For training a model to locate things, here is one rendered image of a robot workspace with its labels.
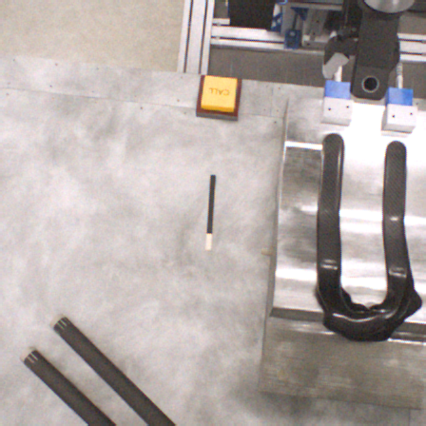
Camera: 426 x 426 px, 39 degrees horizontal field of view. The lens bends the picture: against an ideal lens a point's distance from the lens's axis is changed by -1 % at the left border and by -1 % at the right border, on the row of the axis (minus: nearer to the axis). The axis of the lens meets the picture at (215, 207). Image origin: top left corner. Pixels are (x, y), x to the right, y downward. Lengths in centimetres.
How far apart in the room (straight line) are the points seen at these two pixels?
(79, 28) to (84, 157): 113
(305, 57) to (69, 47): 82
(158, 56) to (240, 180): 109
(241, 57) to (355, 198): 94
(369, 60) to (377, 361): 48
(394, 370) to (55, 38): 163
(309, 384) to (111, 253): 41
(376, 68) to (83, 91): 59
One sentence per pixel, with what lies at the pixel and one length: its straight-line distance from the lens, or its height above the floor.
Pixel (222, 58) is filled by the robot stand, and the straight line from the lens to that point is 190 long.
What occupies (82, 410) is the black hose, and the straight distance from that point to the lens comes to 103.
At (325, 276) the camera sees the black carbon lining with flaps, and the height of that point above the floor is 91.
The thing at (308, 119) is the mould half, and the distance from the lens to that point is 108.
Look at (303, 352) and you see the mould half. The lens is 101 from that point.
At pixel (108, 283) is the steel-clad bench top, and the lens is 109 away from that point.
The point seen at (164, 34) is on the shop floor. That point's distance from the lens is 219.
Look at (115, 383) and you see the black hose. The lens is 101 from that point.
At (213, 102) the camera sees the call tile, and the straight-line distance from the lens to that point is 113.
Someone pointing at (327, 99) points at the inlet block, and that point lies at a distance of 107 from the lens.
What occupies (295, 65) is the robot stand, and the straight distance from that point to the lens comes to 190.
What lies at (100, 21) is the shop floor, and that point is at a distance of 224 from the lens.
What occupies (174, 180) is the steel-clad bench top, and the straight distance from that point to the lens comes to 112.
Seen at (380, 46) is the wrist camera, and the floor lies 116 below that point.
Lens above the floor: 186
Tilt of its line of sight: 74 degrees down
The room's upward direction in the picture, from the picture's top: 1 degrees clockwise
